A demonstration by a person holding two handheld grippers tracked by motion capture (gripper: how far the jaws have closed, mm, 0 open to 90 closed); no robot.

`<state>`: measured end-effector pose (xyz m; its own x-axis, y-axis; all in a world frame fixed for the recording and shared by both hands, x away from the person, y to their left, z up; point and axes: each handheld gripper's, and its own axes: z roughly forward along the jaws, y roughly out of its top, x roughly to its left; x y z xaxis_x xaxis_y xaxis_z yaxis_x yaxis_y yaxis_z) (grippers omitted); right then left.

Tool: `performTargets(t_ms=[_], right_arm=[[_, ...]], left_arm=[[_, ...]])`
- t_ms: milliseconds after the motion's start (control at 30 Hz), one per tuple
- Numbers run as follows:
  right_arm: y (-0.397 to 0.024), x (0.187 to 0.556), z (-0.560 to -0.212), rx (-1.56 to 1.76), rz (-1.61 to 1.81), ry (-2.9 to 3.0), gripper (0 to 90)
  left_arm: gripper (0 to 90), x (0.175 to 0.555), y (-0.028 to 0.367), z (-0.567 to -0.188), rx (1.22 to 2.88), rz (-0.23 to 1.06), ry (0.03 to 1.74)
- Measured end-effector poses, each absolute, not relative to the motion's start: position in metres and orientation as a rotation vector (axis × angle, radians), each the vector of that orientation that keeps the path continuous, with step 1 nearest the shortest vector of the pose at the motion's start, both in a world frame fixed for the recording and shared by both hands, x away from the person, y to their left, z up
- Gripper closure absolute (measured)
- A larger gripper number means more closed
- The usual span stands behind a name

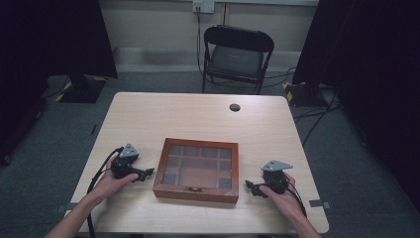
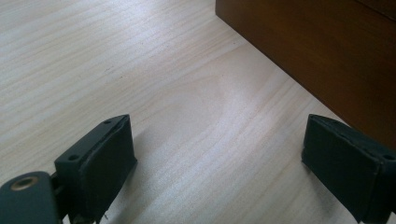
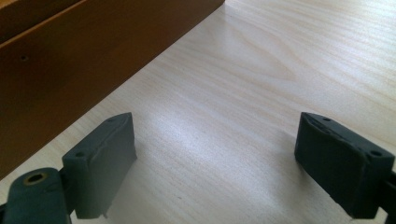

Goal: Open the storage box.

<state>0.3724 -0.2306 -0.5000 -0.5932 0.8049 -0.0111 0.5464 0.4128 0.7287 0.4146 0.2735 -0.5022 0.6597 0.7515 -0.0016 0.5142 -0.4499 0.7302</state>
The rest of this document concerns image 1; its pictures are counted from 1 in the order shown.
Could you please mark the white wall socket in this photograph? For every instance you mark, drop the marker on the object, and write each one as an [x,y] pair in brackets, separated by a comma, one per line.
[203,5]

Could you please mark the wooden box with glass lid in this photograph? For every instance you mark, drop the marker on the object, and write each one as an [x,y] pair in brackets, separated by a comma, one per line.
[197,172]

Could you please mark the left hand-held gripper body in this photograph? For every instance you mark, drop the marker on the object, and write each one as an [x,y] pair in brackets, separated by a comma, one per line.
[125,162]

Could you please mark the black tape strip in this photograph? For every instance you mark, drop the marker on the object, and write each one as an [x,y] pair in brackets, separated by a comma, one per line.
[94,129]

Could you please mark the grey tape strip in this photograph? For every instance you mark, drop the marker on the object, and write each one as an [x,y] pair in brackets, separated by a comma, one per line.
[66,207]
[319,204]

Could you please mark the black folding chair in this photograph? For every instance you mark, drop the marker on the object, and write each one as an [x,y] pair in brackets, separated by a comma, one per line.
[236,59]

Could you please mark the black curtain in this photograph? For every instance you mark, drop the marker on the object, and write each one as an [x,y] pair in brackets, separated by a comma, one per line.
[49,43]
[373,66]

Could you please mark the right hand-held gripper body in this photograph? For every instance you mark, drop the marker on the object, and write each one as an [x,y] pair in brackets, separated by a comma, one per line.
[276,180]

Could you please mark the person's left hand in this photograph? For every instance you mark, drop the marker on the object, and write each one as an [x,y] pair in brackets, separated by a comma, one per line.
[109,185]

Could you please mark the black stand base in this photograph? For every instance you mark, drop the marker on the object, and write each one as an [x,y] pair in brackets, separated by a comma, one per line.
[305,94]
[82,91]

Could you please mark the person's right hand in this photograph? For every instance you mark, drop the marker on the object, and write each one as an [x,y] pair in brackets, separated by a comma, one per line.
[284,201]

